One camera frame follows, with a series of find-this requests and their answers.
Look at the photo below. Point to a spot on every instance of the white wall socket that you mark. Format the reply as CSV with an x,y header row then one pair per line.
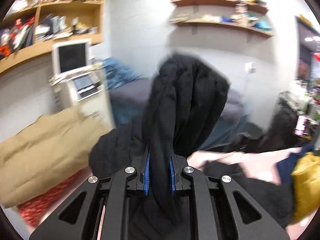
x,y
250,68

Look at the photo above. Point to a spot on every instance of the wooden shelving unit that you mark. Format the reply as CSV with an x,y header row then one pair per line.
x,y
22,52

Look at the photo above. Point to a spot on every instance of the navy garment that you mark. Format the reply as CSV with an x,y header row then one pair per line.
x,y
287,166

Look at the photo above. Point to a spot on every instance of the tan padded jacket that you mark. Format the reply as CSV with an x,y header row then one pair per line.
x,y
50,150

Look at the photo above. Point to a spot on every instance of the white machine with monitor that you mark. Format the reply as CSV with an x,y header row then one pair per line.
x,y
72,60

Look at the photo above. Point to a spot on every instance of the red floral cloth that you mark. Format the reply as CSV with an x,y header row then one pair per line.
x,y
37,210

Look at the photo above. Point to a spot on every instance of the pink polka-dot blanket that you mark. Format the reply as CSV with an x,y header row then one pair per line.
x,y
260,162

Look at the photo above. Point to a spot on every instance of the blue crumpled cloth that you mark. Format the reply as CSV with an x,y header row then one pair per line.
x,y
117,67

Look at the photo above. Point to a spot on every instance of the wooden wall shelf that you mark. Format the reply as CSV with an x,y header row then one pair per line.
x,y
212,2
225,25

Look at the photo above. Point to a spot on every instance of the yellow garment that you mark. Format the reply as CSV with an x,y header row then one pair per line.
x,y
307,185

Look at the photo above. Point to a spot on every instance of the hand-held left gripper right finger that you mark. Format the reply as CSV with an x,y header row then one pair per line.
x,y
172,177

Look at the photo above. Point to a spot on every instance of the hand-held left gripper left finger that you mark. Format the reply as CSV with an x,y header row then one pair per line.
x,y
147,177

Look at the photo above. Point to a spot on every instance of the black quilted jacket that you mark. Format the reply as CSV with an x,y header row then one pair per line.
x,y
185,100

